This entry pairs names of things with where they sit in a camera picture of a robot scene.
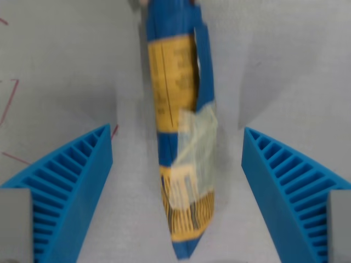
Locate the blue and yellow bag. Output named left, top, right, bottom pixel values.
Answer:
left=144, top=0, right=220, bottom=260

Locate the masking tape strip on bag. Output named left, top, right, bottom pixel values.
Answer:
left=169, top=102, right=219, bottom=209

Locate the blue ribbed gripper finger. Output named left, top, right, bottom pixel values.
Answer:
left=0, top=123, right=114, bottom=263
left=241, top=127, right=351, bottom=263

